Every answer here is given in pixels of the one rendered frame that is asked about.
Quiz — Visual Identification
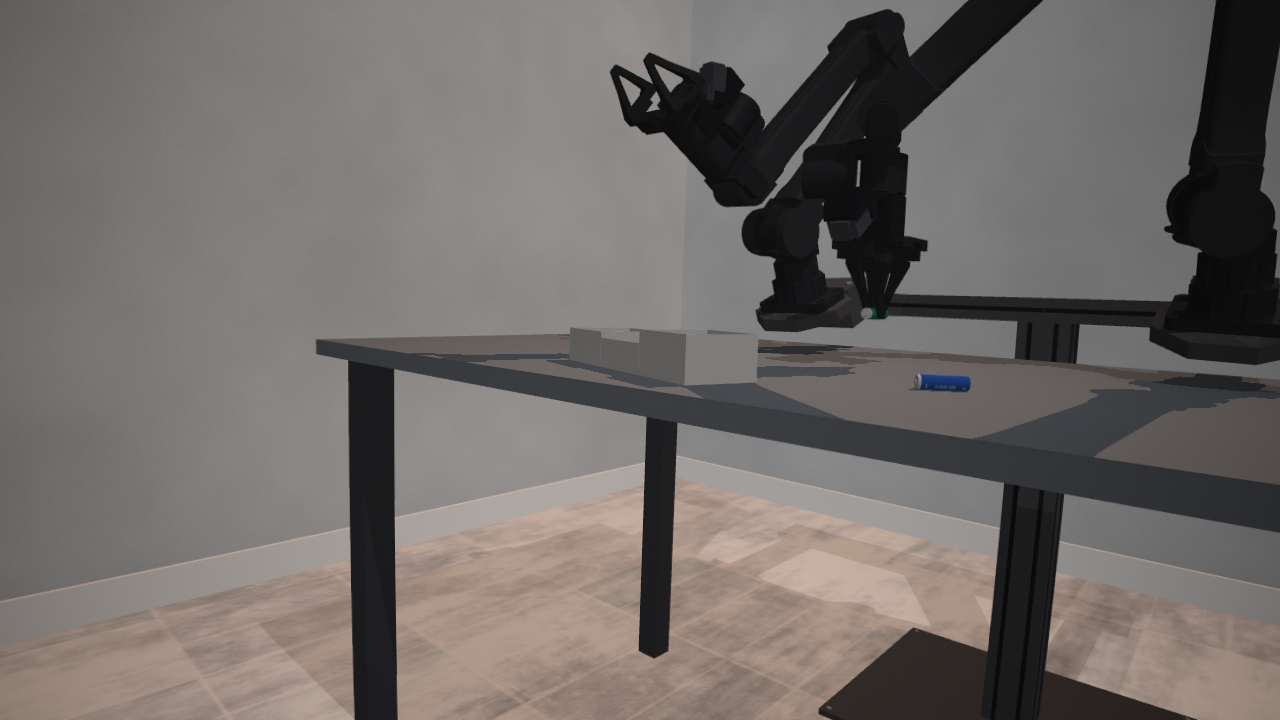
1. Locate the row of three labelled bins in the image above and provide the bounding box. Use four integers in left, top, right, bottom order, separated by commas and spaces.
570, 327, 759, 386

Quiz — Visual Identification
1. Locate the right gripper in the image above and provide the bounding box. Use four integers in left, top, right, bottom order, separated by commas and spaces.
611, 53, 712, 156

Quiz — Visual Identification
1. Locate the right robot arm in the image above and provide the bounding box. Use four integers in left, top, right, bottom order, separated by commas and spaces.
686, 9, 909, 314

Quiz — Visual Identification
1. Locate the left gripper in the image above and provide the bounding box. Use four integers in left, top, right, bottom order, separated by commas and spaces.
832, 236, 928, 318

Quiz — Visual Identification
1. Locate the blue aa battery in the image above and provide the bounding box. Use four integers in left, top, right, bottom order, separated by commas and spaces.
914, 374, 972, 391

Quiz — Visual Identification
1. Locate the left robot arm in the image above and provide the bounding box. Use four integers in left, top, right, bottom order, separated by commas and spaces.
801, 0, 1280, 338

